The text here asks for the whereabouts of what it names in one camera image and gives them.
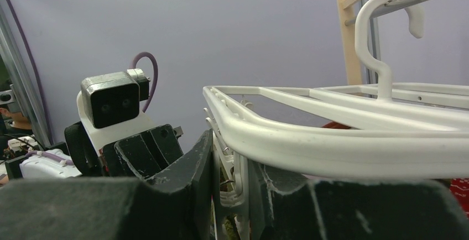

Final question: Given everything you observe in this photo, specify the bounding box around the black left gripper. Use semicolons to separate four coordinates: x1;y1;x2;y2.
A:
100;124;183;178

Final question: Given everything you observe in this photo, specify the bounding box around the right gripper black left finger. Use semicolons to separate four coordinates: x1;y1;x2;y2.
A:
1;130;213;239

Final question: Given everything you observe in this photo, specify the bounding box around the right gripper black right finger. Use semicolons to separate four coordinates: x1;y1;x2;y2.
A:
248;161;468;239

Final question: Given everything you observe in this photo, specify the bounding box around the white plastic clip hanger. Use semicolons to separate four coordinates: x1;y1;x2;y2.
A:
203;0;468;239

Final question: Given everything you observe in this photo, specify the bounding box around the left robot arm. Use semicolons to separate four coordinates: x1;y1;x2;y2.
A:
6;119;183;180

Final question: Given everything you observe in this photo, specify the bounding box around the red snowflake sock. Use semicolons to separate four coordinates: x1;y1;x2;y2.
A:
322;122;468;218

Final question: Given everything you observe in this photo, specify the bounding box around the wooden hanger stand frame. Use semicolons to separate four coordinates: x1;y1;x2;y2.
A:
336;0;398;86

